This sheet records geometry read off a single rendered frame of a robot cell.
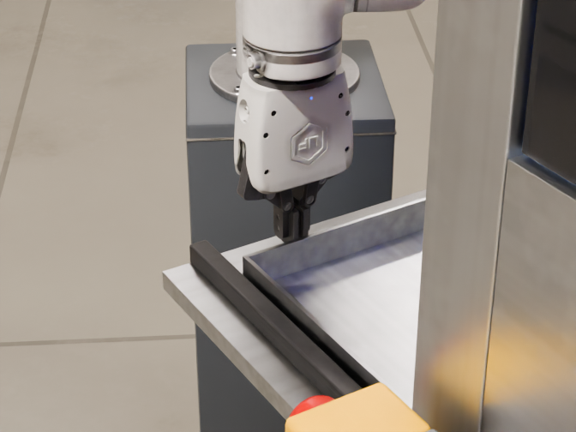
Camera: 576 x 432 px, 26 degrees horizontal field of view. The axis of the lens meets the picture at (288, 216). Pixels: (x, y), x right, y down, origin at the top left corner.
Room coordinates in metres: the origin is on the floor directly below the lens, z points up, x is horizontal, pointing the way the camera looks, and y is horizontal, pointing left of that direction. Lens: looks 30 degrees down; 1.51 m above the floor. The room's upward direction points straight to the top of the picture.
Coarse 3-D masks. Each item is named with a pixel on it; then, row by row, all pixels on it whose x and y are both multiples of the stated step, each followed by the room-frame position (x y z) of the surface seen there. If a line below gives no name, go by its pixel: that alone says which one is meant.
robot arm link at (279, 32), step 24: (264, 0) 0.95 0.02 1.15; (288, 0) 0.94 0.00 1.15; (312, 0) 0.94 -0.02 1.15; (336, 0) 0.95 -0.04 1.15; (264, 24) 0.95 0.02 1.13; (288, 24) 0.94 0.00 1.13; (312, 24) 0.95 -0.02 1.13; (336, 24) 0.96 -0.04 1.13; (264, 48) 0.95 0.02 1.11; (288, 48) 0.94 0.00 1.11; (312, 48) 0.95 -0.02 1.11
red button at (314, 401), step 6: (312, 396) 0.62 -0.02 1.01; (318, 396) 0.62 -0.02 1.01; (324, 396) 0.62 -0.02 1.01; (306, 402) 0.61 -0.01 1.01; (312, 402) 0.61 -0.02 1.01; (318, 402) 0.61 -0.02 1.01; (324, 402) 0.61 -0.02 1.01; (300, 408) 0.61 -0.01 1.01; (306, 408) 0.61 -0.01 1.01; (294, 414) 0.61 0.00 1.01
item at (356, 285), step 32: (352, 224) 1.00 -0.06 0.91; (384, 224) 1.02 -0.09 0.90; (416, 224) 1.04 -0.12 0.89; (256, 256) 0.94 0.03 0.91; (288, 256) 0.96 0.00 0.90; (320, 256) 0.98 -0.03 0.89; (352, 256) 0.99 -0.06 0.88; (384, 256) 0.99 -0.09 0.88; (416, 256) 0.99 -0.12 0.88; (288, 288) 0.94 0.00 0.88; (320, 288) 0.94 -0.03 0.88; (352, 288) 0.94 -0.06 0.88; (384, 288) 0.94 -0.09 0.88; (416, 288) 0.94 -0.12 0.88; (320, 320) 0.89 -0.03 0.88; (352, 320) 0.89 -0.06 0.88; (384, 320) 0.89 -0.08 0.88; (416, 320) 0.89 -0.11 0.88; (352, 352) 0.80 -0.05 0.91; (384, 352) 0.84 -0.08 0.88
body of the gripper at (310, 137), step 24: (336, 72) 0.98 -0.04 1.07; (240, 96) 0.97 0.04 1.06; (264, 96) 0.94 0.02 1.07; (288, 96) 0.95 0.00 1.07; (312, 96) 0.96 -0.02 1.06; (336, 96) 0.98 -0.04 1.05; (240, 120) 0.96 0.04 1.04; (264, 120) 0.94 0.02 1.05; (288, 120) 0.95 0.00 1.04; (312, 120) 0.96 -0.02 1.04; (336, 120) 0.98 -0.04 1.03; (240, 144) 0.97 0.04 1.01; (264, 144) 0.94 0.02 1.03; (288, 144) 0.95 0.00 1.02; (312, 144) 0.96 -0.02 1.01; (336, 144) 0.98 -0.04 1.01; (240, 168) 0.98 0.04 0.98; (264, 168) 0.94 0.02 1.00; (288, 168) 0.95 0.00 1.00; (312, 168) 0.96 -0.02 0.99; (336, 168) 0.98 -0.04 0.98; (264, 192) 0.94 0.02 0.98
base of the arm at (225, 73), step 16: (240, 0) 1.42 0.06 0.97; (240, 16) 1.42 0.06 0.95; (240, 32) 1.42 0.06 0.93; (240, 48) 1.42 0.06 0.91; (224, 64) 1.47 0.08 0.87; (240, 64) 1.42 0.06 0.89; (352, 64) 1.47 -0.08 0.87; (224, 80) 1.42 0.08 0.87; (240, 80) 1.42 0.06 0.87; (352, 80) 1.42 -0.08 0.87; (224, 96) 1.39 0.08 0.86
